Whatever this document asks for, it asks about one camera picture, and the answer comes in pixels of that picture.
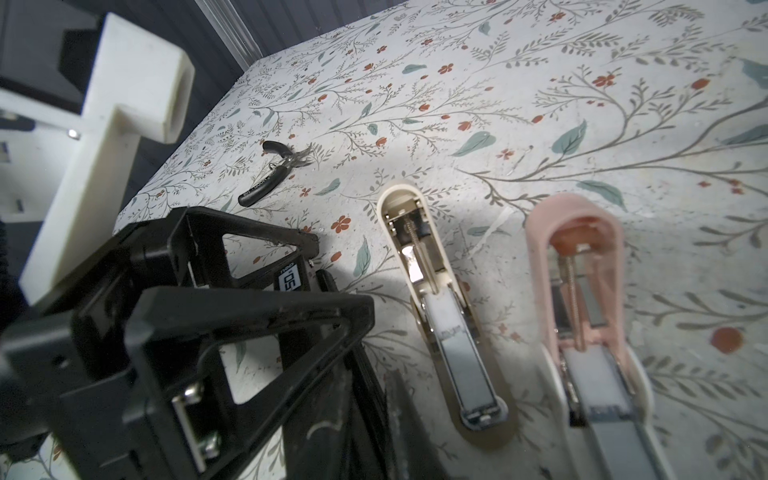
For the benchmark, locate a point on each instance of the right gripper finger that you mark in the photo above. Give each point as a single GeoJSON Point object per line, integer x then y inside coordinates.
{"type": "Point", "coordinates": [409, 453]}

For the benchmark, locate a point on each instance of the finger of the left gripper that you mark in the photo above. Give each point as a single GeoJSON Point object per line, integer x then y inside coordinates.
{"type": "Point", "coordinates": [210, 248]}

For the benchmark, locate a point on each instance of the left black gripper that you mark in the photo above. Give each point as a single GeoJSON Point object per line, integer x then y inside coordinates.
{"type": "Point", "coordinates": [189, 383]}

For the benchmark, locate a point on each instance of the pink small stapler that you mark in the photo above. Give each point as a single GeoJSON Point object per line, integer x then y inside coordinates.
{"type": "Point", "coordinates": [600, 393]}

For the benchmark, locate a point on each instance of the black pliers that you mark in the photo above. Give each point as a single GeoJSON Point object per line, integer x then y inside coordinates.
{"type": "Point", "coordinates": [290, 160]}

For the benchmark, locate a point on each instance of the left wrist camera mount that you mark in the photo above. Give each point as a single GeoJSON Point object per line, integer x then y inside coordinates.
{"type": "Point", "coordinates": [78, 94]}

